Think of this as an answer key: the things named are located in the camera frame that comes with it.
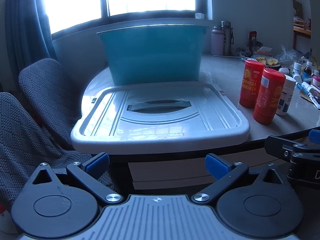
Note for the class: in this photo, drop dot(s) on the blue curtain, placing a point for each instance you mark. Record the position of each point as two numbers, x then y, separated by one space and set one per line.
27 30

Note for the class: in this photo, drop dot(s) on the wooden shelf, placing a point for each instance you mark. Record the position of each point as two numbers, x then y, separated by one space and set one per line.
301 25

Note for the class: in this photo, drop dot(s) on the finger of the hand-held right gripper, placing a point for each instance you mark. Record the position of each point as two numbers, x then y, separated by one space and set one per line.
314 135
280 146

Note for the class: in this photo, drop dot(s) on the plate of fruit slices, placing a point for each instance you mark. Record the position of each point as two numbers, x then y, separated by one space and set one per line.
266 61

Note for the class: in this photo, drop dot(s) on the orange tissue box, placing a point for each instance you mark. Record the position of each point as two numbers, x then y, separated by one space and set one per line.
262 50

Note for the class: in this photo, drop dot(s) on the dark blue small bottle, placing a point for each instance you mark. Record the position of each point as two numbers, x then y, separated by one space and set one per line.
308 71

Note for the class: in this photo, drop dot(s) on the small white windowsill device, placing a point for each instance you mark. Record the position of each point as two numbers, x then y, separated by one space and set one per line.
200 15

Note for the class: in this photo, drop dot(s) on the teal plastic storage box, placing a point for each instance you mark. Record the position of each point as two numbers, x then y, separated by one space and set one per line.
152 55

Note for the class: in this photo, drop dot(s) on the white pill bottle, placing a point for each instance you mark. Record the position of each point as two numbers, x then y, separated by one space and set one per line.
286 97

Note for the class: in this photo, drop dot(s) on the pink small bottle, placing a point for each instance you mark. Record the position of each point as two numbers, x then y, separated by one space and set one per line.
316 78

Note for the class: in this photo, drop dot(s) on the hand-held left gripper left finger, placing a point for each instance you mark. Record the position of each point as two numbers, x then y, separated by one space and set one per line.
97 163

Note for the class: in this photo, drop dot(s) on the white round desktop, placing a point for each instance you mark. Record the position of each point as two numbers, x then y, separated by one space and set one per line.
295 126

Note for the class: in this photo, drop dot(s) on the red box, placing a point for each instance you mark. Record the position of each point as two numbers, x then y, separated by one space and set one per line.
253 36

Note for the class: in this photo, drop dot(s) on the clear plastic bag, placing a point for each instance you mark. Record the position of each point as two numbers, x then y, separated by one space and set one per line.
288 56

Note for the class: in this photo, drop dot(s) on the red vitamin bottle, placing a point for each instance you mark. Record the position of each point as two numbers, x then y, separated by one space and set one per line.
250 85
267 97

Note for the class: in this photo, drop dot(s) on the steel thermos bottle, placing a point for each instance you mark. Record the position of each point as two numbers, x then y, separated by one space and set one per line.
226 40

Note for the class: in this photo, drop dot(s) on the white tube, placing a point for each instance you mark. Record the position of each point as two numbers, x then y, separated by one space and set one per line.
307 87

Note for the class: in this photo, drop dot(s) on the silver foil packet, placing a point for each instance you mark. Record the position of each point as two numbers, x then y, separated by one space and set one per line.
311 97

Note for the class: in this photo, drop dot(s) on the grey covered chair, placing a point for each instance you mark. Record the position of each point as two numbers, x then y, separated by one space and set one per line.
47 87
22 142

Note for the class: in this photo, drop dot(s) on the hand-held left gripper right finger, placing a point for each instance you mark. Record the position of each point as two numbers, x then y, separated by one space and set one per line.
216 166

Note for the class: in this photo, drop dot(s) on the small white capped bottle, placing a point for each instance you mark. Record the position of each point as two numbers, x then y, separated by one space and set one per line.
297 67

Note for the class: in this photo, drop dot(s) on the white plastic storage box lid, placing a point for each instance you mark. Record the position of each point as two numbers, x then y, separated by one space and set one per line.
175 127

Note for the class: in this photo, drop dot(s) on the white round bulb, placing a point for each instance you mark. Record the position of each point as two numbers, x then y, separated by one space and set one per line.
283 70

